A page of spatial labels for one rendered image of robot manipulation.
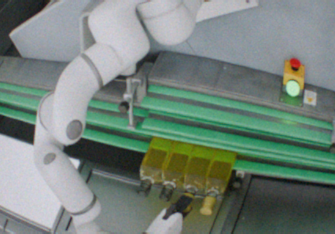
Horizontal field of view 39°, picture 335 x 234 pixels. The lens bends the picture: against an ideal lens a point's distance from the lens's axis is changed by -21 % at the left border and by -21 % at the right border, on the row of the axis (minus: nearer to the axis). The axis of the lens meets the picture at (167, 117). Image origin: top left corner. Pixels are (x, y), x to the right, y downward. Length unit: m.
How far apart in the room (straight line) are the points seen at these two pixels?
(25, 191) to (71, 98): 0.70
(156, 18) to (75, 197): 0.40
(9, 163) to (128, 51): 0.83
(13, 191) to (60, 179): 0.61
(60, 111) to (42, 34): 0.79
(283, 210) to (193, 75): 0.50
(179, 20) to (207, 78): 0.45
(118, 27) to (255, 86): 0.58
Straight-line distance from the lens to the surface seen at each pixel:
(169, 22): 1.12
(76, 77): 1.06
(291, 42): 1.52
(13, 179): 1.73
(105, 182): 1.67
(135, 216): 1.59
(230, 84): 1.54
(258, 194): 1.68
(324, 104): 1.54
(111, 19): 1.06
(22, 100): 1.74
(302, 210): 1.66
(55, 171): 1.10
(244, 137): 1.53
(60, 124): 1.04
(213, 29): 1.55
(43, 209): 1.63
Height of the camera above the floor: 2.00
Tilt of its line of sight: 43 degrees down
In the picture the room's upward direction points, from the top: 157 degrees counter-clockwise
